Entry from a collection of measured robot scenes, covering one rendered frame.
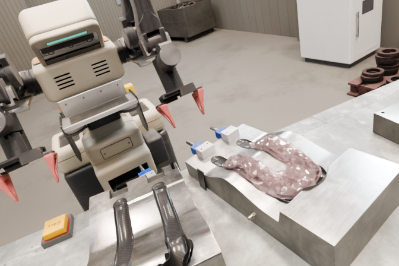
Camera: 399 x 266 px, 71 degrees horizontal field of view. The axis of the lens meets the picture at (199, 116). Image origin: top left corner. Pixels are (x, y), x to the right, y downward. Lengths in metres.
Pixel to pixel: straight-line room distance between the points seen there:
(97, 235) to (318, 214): 0.50
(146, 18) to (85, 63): 0.31
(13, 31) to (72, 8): 5.21
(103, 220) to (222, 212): 0.30
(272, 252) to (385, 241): 0.23
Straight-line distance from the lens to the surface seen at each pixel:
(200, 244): 0.57
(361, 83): 2.96
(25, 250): 1.01
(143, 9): 0.82
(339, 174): 0.70
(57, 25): 0.96
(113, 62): 1.04
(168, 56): 0.75
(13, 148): 0.80
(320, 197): 0.65
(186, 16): 6.28
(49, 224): 0.97
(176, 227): 0.67
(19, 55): 6.22
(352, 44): 3.49
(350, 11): 3.37
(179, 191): 0.75
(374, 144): 0.98
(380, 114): 0.99
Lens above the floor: 1.37
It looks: 27 degrees down
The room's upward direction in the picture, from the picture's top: 15 degrees counter-clockwise
